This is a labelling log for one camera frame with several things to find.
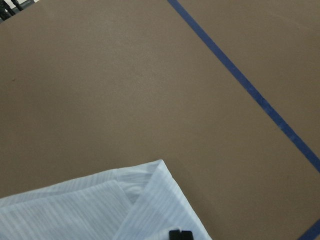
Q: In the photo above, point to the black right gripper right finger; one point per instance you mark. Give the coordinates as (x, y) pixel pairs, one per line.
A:
(186, 235)

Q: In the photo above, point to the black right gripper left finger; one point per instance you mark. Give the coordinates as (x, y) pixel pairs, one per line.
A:
(174, 235)

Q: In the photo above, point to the light blue striped shirt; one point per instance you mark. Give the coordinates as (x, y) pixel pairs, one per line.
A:
(142, 202)

